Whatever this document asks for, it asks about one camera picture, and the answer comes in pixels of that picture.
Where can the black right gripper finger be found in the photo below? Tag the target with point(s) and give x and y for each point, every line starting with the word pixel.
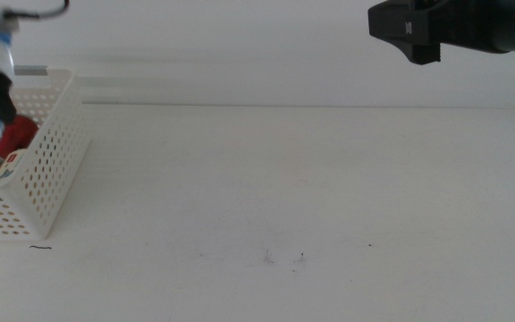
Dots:
pixel 420 53

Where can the red drink can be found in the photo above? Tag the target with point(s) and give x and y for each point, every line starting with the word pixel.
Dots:
pixel 16 134

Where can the white perforated plastic basket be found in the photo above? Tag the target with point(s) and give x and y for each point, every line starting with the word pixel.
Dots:
pixel 52 170

